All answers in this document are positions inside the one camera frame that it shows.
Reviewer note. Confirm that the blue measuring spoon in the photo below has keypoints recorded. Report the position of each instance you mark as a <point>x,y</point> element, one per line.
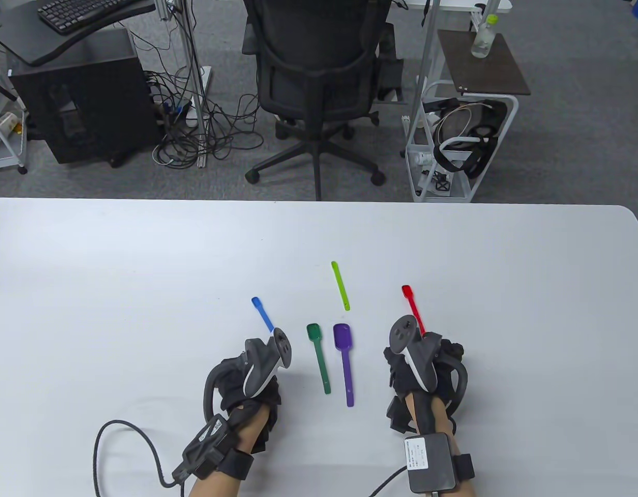
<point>262,313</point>

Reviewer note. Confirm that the black keyboard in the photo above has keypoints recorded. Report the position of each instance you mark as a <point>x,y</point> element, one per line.
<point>75,13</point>

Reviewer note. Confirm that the dark green measuring spoon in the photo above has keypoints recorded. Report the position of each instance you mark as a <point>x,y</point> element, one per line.
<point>314,332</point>

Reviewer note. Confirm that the small white trolley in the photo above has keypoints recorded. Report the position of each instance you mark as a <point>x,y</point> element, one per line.
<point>8,160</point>

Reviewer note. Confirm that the brown side table top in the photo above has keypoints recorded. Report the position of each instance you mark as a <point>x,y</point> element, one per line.
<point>489,72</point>

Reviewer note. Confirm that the person's right hand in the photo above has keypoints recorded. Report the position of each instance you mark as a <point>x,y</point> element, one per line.
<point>399,373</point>

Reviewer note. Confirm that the black wrist box with label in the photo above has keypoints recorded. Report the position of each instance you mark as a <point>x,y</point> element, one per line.
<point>432,466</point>

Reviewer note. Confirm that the aluminium frame post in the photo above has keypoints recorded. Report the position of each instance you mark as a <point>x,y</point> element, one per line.
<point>189,67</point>
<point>427,52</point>

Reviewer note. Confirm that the person's right forearm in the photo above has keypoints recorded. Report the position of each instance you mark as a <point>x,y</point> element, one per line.
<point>427,414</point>

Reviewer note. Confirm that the black mesh office chair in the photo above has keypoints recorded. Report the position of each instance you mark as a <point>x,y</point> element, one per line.
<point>313,62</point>

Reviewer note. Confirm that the lime green measuring spoon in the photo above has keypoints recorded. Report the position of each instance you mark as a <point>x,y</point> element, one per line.
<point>340,284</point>

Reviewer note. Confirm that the black curved desk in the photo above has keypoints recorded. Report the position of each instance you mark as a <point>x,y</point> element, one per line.
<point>18,41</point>

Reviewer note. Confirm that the red measuring spoon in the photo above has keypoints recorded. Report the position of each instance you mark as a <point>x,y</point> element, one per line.
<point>413,308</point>

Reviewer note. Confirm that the person's left hand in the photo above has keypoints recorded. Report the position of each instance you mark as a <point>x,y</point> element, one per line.
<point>233,378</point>

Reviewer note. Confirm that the white desk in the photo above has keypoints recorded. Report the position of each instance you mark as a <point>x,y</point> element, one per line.
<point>453,4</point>

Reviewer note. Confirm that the grey hand controller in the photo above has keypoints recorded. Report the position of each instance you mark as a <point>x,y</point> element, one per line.
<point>259,362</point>
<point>419,362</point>

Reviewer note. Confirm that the black computer tower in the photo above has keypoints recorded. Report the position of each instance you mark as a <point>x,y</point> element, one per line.
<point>91,114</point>

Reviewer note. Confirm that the purple measuring spoon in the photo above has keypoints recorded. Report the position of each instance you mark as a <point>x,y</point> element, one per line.
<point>342,335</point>

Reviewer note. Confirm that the clear bottle with green cap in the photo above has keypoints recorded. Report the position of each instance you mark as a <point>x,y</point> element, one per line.
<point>481,44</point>

